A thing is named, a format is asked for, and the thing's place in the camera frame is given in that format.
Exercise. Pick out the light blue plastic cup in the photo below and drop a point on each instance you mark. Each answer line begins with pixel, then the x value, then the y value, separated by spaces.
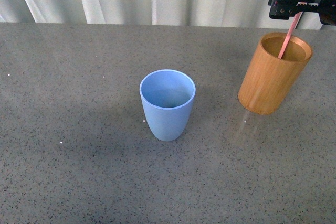
pixel 167 98

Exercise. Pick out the pink chopstick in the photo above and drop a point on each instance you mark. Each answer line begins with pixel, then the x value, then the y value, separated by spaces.
pixel 289 33

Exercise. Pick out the bamboo wooden chopstick holder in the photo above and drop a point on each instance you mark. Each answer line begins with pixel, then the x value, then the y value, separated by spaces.
pixel 268 78

